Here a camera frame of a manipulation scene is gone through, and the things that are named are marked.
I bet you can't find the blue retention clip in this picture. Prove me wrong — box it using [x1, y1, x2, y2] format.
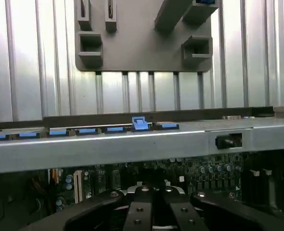
[131, 116, 149, 132]

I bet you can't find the black open PC case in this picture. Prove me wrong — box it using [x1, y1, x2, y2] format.
[0, 104, 284, 231]

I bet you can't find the green motherboard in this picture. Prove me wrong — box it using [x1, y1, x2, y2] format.
[48, 151, 284, 217]

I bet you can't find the white expansion slot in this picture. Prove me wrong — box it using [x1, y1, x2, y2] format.
[73, 169, 83, 204]

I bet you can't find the grey plastic parts rack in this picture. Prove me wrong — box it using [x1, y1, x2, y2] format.
[74, 0, 221, 72]

